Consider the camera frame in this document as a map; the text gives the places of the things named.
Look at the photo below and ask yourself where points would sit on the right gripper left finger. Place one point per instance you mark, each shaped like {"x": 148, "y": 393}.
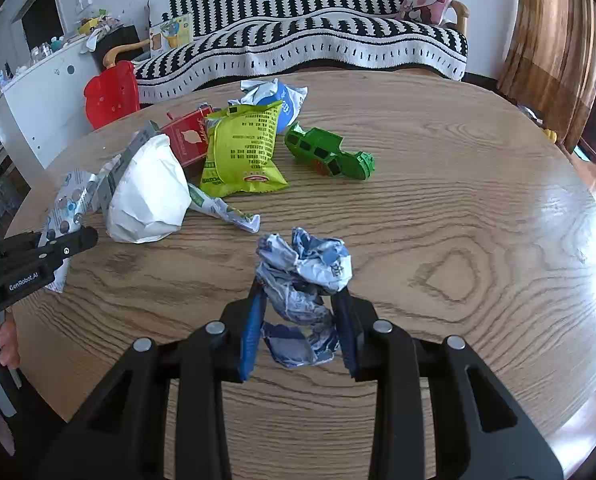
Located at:
{"x": 119, "y": 430}

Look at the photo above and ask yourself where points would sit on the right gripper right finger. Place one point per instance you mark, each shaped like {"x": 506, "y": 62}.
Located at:
{"x": 481, "y": 431}

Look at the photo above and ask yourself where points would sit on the silver pill blister pack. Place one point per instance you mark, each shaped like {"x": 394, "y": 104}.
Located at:
{"x": 75, "y": 198}

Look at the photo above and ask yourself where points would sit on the white tissue bag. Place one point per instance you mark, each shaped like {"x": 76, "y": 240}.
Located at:
{"x": 151, "y": 199}

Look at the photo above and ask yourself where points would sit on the green white small wrapper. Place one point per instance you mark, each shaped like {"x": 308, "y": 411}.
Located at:
{"x": 216, "y": 207}

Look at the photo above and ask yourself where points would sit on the red cigarette box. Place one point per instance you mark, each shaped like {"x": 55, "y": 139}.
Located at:
{"x": 188, "y": 135}

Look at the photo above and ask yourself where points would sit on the blue white wrapper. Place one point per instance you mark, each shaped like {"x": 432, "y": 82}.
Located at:
{"x": 296, "y": 277}

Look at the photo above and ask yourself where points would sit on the lime green snack packet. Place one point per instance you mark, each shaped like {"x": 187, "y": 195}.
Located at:
{"x": 241, "y": 148}

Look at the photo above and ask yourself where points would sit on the green toy truck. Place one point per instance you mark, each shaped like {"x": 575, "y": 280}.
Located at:
{"x": 321, "y": 149}

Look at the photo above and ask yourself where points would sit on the person left hand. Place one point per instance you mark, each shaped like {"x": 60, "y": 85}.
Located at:
{"x": 9, "y": 347}

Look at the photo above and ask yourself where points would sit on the white cabinet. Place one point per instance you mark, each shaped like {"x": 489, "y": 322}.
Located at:
{"x": 42, "y": 111}

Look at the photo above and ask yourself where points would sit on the red plastic kids chair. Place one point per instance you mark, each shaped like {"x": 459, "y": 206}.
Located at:
{"x": 111, "y": 95}

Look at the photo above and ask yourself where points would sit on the black speaker box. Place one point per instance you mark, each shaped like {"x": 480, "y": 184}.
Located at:
{"x": 121, "y": 36}

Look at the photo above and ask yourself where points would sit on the children picture book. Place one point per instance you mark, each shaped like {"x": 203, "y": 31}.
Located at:
{"x": 170, "y": 34}

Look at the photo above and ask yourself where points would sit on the yellow toy on floor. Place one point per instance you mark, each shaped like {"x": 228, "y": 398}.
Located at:
{"x": 551, "y": 134}

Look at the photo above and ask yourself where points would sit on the brown striped curtain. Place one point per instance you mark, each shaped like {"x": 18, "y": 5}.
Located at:
{"x": 551, "y": 64}

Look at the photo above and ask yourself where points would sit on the black white striped sofa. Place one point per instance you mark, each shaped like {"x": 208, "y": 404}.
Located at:
{"x": 254, "y": 38}

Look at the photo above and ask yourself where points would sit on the pink cartoon cushion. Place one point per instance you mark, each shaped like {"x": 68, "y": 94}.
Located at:
{"x": 430, "y": 12}

